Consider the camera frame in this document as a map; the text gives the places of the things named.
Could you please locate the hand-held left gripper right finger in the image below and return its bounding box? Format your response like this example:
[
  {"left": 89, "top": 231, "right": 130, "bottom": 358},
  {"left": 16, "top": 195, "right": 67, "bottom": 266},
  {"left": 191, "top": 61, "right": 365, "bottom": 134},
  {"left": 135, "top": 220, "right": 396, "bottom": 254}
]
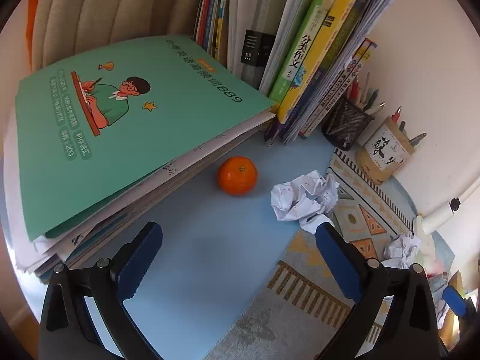
[{"left": 315, "top": 222, "right": 449, "bottom": 360}]

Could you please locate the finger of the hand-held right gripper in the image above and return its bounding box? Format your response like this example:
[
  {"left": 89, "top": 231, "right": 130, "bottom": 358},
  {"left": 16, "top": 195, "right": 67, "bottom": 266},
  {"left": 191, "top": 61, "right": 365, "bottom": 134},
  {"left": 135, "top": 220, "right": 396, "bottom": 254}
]
[{"left": 442, "top": 287, "right": 467, "bottom": 317}]

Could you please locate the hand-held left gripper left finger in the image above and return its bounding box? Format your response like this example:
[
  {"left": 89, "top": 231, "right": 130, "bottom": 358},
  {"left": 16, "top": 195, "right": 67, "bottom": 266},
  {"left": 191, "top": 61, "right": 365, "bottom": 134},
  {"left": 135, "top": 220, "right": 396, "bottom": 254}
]
[{"left": 39, "top": 222, "right": 164, "bottom": 360}]

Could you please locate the small paper ball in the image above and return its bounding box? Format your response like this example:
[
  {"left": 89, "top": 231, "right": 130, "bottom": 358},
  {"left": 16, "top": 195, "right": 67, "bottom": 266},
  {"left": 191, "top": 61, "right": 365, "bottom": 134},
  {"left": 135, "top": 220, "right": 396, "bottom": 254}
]
[{"left": 382, "top": 232, "right": 422, "bottom": 269}]

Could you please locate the large paper ball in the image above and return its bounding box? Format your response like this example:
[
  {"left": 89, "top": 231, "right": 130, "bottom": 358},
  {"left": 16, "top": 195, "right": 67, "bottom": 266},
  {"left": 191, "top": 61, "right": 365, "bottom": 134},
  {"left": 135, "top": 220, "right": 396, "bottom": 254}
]
[{"left": 271, "top": 170, "right": 340, "bottom": 235}]

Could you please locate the orange tangerine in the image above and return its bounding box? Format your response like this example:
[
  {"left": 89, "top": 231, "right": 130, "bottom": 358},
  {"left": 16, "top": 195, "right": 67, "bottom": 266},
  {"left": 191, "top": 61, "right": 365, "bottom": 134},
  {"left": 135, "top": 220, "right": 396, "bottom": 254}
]
[{"left": 217, "top": 156, "right": 259, "bottom": 197}]

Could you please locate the patterned woven table mat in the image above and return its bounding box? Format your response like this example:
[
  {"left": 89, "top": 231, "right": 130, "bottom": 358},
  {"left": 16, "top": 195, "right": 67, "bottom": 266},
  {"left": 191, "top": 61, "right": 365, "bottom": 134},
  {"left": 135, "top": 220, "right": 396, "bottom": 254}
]
[{"left": 206, "top": 148, "right": 456, "bottom": 360}]

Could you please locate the white desk lamp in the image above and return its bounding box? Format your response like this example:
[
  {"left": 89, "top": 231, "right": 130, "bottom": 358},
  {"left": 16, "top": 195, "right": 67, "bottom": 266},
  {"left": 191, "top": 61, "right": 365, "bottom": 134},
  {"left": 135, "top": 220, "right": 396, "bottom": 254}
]
[{"left": 412, "top": 178, "right": 480, "bottom": 256}]

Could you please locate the kraft paper pen holder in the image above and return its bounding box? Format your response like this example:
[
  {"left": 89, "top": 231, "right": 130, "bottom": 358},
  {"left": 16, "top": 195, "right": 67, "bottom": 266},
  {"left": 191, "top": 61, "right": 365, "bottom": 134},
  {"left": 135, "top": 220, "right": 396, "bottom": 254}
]
[{"left": 355, "top": 115, "right": 416, "bottom": 185}]

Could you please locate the green cover book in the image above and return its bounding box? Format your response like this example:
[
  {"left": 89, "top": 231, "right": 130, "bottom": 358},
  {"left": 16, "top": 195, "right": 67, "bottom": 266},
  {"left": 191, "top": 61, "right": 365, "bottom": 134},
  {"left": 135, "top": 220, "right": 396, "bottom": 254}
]
[{"left": 15, "top": 35, "right": 277, "bottom": 239}]

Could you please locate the black mesh pen holder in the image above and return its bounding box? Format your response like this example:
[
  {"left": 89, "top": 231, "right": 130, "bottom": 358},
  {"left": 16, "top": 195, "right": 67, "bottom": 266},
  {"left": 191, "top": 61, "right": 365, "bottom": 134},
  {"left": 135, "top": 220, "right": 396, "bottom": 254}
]
[{"left": 321, "top": 95, "right": 376, "bottom": 151}]

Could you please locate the bunch of pens and pencils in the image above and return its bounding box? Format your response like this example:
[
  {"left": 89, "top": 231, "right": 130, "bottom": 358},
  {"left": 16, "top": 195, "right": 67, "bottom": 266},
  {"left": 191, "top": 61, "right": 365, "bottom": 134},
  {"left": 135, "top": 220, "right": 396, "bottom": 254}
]
[{"left": 347, "top": 73, "right": 387, "bottom": 115}]

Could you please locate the row of standing books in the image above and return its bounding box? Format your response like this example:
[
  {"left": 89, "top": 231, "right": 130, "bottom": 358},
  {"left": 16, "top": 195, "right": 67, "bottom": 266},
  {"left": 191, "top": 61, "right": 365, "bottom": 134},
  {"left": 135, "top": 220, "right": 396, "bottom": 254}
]
[{"left": 193, "top": 0, "right": 398, "bottom": 147}]

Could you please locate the beige padded chair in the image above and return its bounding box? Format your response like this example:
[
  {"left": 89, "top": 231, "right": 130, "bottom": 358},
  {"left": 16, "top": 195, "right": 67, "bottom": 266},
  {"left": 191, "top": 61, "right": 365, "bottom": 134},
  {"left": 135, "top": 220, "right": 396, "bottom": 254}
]
[{"left": 26, "top": 0, "right": 211, "bottom": 74}]

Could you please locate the orange cloth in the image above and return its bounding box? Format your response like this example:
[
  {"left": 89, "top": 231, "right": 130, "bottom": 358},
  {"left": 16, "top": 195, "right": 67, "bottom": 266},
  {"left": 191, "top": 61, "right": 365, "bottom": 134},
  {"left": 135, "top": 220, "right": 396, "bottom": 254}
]
[{"left": 25, "top": 0, "right": 46, "bottom": 44}]

